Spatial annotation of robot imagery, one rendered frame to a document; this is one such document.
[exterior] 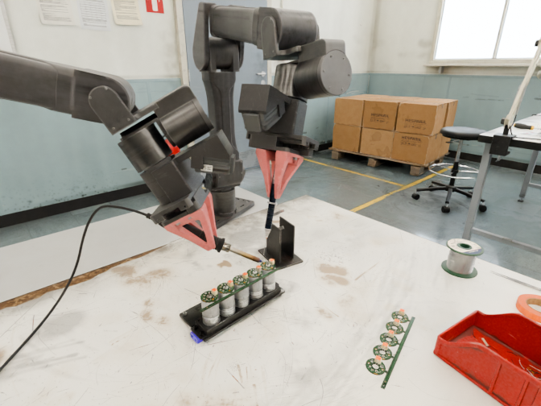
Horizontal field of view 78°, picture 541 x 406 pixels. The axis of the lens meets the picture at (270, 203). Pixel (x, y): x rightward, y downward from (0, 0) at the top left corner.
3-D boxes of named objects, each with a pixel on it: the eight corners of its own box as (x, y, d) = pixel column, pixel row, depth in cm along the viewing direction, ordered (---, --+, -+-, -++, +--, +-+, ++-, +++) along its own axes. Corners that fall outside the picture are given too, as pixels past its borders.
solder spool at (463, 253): (444, 275, 62) (450, 251, 60) (438, 258, 67) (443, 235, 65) (481, 280, 60) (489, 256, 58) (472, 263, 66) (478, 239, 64)
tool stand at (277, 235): (287, 265, 72) (273, 216, 73) (311, 260, 63) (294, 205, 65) (264, 273, 69) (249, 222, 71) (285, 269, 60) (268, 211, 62)
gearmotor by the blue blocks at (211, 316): (200, 324, 49) (196, 295, 47) (213, 316, 50) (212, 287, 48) (209, 333, 47) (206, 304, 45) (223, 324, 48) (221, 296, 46)
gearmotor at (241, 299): (230, 306, 52) (229, 279, 50) (242, 299, 54) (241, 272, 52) (240, 314, 50) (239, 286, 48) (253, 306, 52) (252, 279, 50)
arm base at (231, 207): (255, 177, 90) (233, 173, 93) (208, 201, 74) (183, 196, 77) (255, 205, 93) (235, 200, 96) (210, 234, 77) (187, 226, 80)
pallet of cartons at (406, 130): (328, 157, 426) (332, 97, 398) (359, 147, 480) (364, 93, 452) (423, 177, 351) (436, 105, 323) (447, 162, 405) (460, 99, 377)
